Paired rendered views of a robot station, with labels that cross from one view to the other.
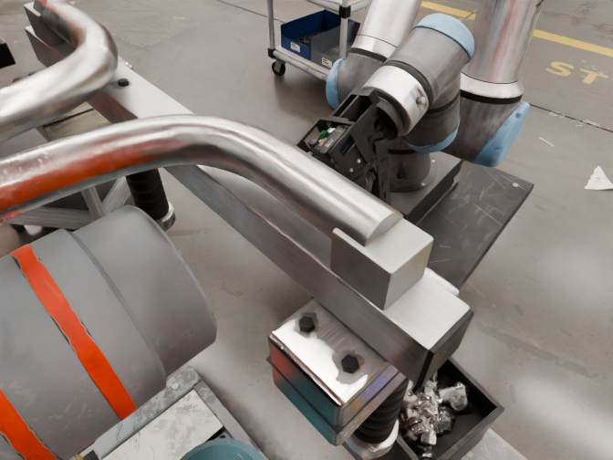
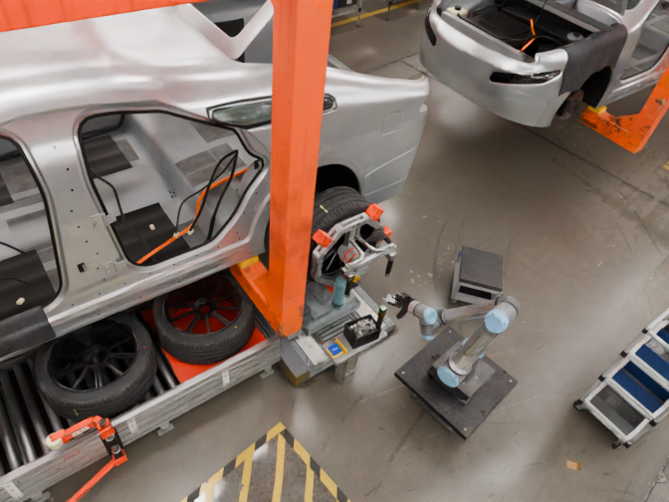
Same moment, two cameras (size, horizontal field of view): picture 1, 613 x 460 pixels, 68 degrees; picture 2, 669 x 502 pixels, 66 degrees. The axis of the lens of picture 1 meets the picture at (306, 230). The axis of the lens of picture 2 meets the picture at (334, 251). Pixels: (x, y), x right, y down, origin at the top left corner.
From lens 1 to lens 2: 3.04 m
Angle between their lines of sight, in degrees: 60
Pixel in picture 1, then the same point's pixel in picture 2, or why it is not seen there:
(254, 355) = (400, 348)
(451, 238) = (431, 390)
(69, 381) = (348, 258)
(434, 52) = (420, 309)
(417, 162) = not seen: hidden behind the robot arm
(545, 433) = (366, 433)
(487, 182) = (466, 417)
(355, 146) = (399, 299)
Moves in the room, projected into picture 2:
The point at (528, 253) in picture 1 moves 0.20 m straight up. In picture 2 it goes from (454, 471) to (463, 458)
